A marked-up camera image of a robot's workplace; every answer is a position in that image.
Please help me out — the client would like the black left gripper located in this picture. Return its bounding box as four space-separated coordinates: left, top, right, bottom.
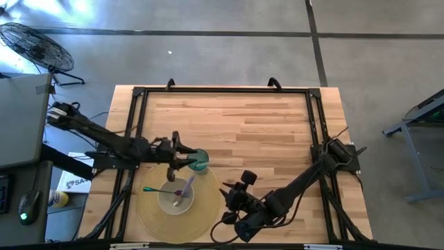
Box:
151 131 199 183

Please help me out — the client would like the black floor fan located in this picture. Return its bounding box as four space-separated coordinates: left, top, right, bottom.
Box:
0 22 86 87

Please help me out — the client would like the large grey panel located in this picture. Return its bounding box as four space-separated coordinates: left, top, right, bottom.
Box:
0 73 53 170

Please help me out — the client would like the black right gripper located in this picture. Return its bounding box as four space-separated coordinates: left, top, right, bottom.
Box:
218 169 259 225

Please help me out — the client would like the purple handled spoon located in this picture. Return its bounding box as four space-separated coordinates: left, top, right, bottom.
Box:
172 175 196 208

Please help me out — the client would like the dark grey desk top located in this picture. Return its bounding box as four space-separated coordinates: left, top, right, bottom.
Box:
0 160 53 246

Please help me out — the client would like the teal glass tumbler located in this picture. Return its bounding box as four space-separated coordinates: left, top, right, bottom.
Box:
187 148 210 172

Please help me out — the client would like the black metal table frame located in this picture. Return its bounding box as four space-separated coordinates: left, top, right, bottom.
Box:
103 85 348 244

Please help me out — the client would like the yellow bottle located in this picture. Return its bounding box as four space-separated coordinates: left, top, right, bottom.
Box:
48 189 69 208

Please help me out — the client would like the grey metal table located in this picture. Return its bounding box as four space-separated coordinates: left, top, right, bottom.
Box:
382 88 444 205

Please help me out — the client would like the black keyboard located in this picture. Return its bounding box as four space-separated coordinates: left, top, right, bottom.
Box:
0 173 10 215

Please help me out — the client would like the black diagonal bar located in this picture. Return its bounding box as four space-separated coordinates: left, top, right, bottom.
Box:
40 143 95 181

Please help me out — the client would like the black computer mouse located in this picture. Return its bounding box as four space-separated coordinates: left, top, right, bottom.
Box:
17 190 41 226

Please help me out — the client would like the round woven yellow placemat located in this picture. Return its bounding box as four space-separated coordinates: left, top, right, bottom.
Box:
135 162 222 244

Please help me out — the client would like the white printed cardboard box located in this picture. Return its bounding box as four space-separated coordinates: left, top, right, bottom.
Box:
56 151 94 194

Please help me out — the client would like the white bowl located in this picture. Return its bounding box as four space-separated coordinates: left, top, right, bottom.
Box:
157 176 196 216

